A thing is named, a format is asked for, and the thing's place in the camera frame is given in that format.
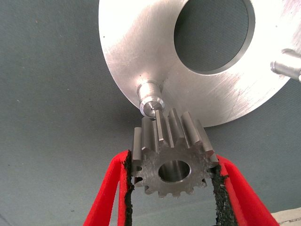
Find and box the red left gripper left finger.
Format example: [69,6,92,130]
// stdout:
[82,149,136,226]

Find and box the dark grey table cloth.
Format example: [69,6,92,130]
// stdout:
[0,0,301,226]

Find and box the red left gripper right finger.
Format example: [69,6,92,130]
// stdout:
[208,154,280,226]

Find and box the small steel planetary gear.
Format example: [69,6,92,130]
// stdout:
[131,107,220,200]

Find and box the round metal carrier plate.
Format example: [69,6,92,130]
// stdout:
[98,0,301,128]

